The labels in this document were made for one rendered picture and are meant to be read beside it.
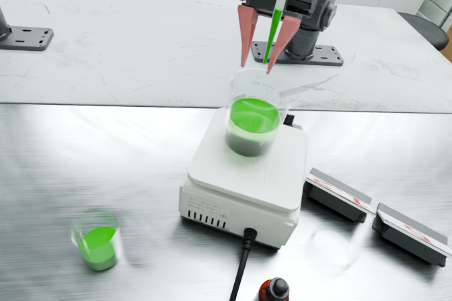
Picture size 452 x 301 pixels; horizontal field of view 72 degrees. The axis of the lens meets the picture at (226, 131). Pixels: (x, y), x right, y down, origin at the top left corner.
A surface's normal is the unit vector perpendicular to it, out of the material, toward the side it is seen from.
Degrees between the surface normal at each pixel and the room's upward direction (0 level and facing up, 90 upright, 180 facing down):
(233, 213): 90
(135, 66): 0
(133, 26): 0
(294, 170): 0
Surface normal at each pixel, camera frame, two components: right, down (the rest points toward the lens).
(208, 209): -0.27, 0.66
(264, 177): 0.13, -0.70
